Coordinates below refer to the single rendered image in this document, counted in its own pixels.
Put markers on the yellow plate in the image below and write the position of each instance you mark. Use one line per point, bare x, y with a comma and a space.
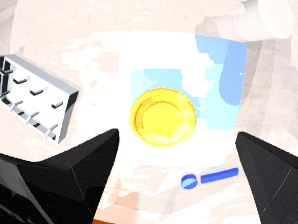
163, 119

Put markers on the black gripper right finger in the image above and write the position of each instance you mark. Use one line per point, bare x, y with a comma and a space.
272, 175

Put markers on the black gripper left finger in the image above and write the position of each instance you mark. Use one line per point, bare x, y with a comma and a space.
66, 188

